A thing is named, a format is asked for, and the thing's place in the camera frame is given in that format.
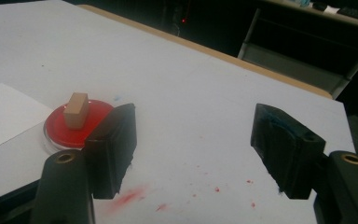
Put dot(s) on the white paper sheet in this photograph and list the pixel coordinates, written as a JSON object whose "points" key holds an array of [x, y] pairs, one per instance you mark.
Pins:
{"points": [[6, 115]]}

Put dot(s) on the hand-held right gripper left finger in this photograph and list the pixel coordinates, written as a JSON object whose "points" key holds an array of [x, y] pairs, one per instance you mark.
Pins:
{"points": [[113, 149]]}

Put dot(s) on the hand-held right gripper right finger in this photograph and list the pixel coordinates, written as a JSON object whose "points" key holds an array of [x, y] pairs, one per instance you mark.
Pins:
{"points": [[287, 149]]}

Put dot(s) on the dark device with red light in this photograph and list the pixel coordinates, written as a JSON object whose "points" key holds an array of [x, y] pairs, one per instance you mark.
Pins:
{"points": [[180, 18]]}

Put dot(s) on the grey metal shelf rack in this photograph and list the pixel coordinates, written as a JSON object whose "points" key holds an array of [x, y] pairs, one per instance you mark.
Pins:
{"points": [[292, 67]]}

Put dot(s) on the red round plate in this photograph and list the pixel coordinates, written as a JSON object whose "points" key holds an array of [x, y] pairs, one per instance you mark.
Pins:
{"points": [[59, 133]]}

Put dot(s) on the wooden stamp block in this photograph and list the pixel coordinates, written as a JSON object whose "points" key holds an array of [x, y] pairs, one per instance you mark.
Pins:
{"points": [[76, 109]]}

